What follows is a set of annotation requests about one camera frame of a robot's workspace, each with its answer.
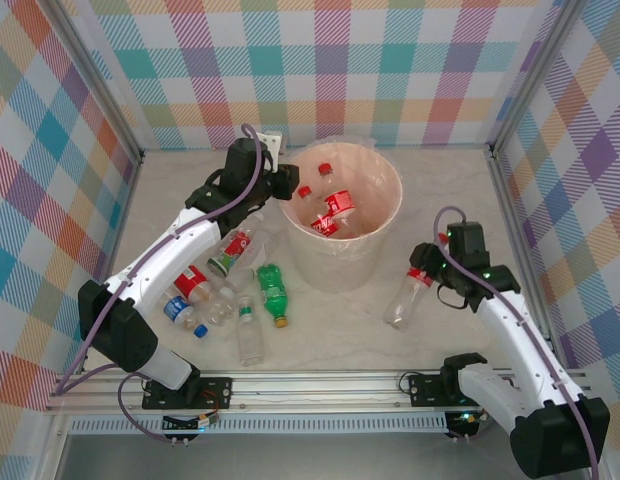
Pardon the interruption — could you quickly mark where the red label cola bottle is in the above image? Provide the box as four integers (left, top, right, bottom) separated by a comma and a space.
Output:
382, 233, 449, 332
317, 162, 371, 236
297, 184, 341, 239

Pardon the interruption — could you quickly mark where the red green label bottle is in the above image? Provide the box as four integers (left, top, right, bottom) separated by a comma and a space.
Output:
207, 212, 266, 279

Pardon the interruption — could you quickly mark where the large clear bottle red label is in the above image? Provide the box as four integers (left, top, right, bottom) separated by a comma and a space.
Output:
173, 264, 236, 329

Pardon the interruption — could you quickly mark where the blue label bottle blue cap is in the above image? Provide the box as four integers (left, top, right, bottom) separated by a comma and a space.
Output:
162, 292, 210, 339

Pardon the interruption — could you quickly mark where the clear plastic bin liner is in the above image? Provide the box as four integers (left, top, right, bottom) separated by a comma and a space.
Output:
282, 132, 404, 264

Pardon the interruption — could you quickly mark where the beige round bin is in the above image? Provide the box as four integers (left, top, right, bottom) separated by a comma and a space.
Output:
279, 142, 404, 291

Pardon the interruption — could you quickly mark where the crushed clear plastic bottle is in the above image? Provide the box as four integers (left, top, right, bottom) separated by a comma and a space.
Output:
239, 228, 274, 281

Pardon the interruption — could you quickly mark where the small clear bottle white cap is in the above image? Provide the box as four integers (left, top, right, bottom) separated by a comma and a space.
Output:
222, 267, 259, 301

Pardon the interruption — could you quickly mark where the green bottle yellow cap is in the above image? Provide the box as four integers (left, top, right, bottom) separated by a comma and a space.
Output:
255, 263, 292, 330

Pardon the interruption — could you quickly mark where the yellow power connector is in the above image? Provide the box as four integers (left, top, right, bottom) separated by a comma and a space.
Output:
162, 412, 222, 432
447, 409, 491, 426

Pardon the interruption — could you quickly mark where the clear bottle green label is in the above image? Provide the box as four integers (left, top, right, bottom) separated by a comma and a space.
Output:
235, 294, 267, 368

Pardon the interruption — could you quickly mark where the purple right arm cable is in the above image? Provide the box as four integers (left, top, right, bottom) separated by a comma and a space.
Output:
433, 205, 602, 480

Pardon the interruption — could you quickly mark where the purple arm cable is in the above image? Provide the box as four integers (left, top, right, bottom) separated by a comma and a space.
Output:
54, 123, 266, 444
433, 205, 602, 480

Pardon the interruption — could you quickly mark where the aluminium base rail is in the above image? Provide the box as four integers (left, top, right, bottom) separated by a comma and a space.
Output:
44, 368, 594, 415

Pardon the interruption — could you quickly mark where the aluminium frame post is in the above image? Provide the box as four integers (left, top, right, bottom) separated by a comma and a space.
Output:
487, 0, 589, 156
48, 0, 145, 164

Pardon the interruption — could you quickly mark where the white slotted cable duct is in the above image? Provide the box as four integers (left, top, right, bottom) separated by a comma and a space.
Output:
69, 412, 449, 435

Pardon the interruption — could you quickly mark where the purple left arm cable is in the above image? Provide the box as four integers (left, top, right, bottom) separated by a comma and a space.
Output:
54, 123, 266, 444

